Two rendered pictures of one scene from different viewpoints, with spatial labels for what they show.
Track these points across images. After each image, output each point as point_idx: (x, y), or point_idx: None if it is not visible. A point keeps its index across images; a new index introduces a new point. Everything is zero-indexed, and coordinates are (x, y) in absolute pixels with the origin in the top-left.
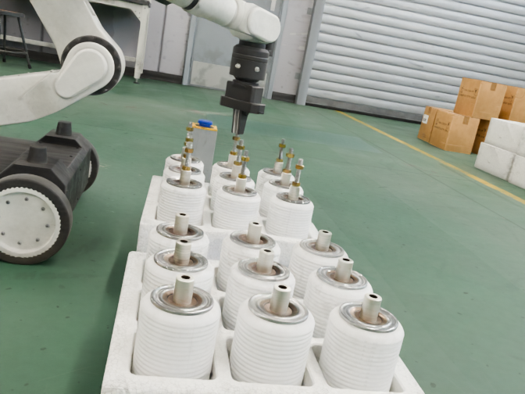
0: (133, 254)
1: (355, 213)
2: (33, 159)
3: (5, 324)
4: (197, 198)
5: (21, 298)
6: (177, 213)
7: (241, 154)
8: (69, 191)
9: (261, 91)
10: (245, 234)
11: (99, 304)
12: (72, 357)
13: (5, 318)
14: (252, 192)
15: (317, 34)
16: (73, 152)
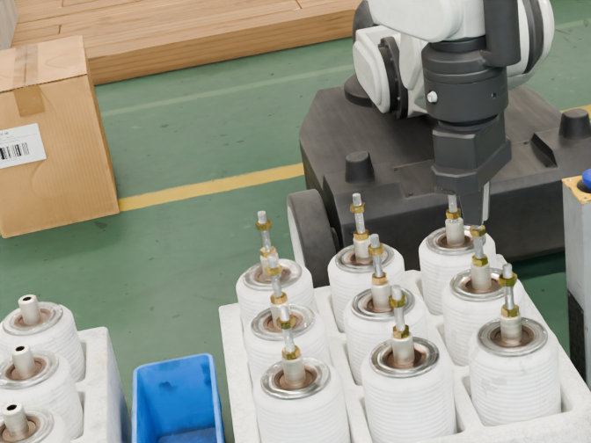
0: (94, 330)
1: None
2: (345, 175)
3: (151, 354)
4: (248, 304)
5: (216, 341)
6: (30, 294)
7: (375, 263)
8: (386, 234)
9: (458, 143)
10: (42, 361)
11: (228, 393)
12: None
13: (164, 349)
14: (280, 334)
15: None
16: (507, 173)
